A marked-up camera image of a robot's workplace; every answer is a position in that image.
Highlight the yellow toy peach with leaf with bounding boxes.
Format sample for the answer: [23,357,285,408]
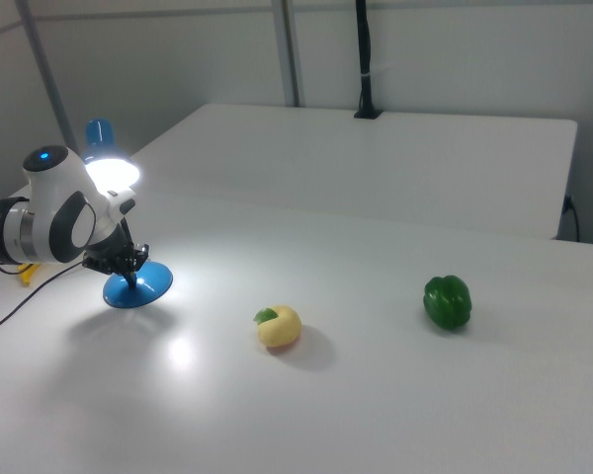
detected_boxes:
[253,304,303,350]

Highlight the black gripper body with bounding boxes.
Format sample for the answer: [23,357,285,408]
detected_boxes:
[82,219,152,277]

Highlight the green toy bell pepper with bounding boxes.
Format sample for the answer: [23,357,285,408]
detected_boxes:
[422,274,474,333]

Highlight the dark lamp power cable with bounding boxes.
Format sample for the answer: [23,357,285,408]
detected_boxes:
[0,260,86,340]

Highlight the yellow toy banana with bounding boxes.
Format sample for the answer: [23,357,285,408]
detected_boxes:
[16,263,43,289]

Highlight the black camera pole with clamp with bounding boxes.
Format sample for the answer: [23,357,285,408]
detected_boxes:
[352,0,383,121]

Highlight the blue desk lamp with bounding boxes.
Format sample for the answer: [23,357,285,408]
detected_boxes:
[81,118,176,311]

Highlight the black wall outlet cable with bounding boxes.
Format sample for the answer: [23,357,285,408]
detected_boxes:
[561,194,582,244]

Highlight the grey partition frame post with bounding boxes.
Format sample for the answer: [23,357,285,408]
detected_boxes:
[15,0,76,152]
[270,0,306,108]

